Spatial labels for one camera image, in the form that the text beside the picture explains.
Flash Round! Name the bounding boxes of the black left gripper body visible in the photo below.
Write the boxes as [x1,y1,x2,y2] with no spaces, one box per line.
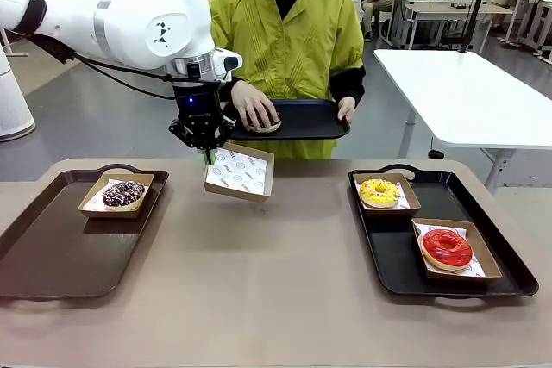
[173,82,223,150]

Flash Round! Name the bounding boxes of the white printed paper liner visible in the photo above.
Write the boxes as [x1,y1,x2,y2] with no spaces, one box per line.
[205,147,267,195]
[412,221,486,278]
[81,177,150,213]
[358,180,411,210]

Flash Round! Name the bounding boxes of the chocolate sprinkled donut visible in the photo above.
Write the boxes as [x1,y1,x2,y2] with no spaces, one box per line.
[248,109,283,134]

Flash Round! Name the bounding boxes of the kraft paper food box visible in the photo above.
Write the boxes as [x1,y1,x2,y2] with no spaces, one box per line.
[77,172,155,219]
[202,142,276,204]
[353,172,423,218]
[411,217,505,285]

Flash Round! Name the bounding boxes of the small black serving tray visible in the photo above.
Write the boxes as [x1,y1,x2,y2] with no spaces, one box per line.
[226,99,351,141]

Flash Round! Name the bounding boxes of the purple sprinkled donut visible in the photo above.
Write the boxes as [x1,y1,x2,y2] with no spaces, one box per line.
[102,180,147,211]

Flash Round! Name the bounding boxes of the yellow glazed sprinkled donut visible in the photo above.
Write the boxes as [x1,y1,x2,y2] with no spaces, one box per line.
[360,178,401,209]

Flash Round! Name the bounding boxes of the red glazed donut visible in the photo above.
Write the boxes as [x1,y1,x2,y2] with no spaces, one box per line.
[420,228,474,272]

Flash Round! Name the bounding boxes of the person's left forearm black sleeve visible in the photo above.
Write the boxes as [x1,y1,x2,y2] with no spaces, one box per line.
[329,65,367,104]

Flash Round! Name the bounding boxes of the person's right hand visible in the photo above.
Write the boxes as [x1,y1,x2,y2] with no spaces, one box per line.
[230,82,278,130]

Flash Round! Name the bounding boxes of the person's left hand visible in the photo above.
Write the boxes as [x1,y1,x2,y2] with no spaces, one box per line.
[337,96,357,123]

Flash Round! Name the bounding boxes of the person in green jacket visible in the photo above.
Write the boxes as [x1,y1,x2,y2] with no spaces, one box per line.
[209,0,367,160]

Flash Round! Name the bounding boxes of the large white table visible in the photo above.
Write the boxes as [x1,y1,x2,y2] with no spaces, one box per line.
[373,47,552,195]

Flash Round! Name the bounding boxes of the beige background work table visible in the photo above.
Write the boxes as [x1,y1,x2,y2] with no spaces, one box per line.
[403,0,514,50]

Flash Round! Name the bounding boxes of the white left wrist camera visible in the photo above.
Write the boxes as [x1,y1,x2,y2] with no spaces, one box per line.
[210,49,243,84]

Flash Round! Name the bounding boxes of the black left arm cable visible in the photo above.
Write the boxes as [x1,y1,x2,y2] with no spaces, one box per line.
[32,34,178,102]

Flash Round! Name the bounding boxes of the brown plastic tray with handles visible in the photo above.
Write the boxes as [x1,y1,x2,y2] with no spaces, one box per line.
[0,164,169,300]

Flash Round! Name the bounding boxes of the white cylindrical pedestal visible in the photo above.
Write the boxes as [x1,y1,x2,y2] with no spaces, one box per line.
[0,48,36,143]

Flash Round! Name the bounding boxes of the black plastic tray with handles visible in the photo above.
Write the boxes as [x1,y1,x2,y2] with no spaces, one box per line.
[348,164,540,300]

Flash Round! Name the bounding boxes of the black camera stand pole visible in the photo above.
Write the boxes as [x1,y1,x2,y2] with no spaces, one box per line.
[457,0,497,53]

